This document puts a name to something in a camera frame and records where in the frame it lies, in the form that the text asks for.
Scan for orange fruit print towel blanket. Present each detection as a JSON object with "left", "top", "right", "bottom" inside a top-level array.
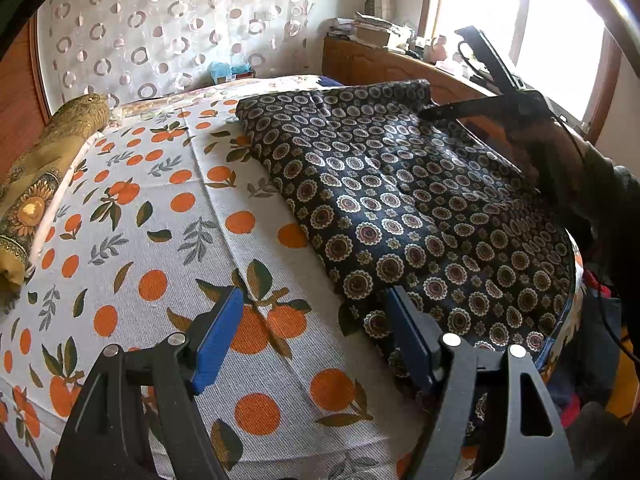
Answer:
[{"left": 1, "top": 99, "right": 424, "bottom": 479}]

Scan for floral pink bed sheet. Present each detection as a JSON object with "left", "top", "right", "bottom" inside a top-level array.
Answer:
[{"left": 111, "top": 75, "right": 342, "bottom": 122}]

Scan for brown wooden wardrobe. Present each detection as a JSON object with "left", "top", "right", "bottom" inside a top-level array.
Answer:
[{"left": 0, "top": 15, "right": 50, "bottom": 179}]

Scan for olive gold patterned pillow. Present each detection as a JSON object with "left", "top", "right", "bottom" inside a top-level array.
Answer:
[{"left": 1, "top": 93, "right": 110, "bottom": 296}]

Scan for circle patterned sheer curtain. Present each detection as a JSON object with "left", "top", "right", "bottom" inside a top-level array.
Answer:
[{"left": 37, "top": 0, "right": 316, "bottom": 110}]

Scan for navy patterned pajama garment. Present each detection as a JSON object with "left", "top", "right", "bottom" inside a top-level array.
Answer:
[{"left": 236, "top": 80, "right": 576, "bottom": 408}]

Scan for stack of books and papers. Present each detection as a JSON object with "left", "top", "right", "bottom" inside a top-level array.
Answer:
[{"left": 326, "top": 12, "right": 414, "bottom": 52}]

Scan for brown wooden desk cabinet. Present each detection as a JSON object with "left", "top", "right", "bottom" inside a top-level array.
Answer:
[{"left": 322, "top": 34, "right": 511, "bottom": 126}]

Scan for small items on desk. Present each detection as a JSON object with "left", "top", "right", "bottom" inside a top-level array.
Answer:
[{"left": 407, "top": 35, "right": 473, "bottom": 79}]

